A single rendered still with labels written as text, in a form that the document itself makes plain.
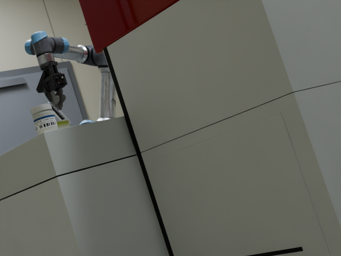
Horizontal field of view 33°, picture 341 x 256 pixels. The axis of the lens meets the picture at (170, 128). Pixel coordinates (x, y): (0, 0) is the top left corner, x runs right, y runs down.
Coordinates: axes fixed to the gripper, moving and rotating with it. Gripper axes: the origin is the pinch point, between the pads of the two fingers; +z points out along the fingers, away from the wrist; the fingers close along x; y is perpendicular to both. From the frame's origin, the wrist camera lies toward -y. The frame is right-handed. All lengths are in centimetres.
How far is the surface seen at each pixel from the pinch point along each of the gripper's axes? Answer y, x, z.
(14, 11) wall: -265, 174, -161
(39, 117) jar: 55, -48, 14
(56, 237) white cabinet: 47, -50, 52
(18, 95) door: -264, 149, -75
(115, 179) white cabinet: 58, -28, 40
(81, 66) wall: -257, 228, -94
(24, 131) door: -265, 145, -40
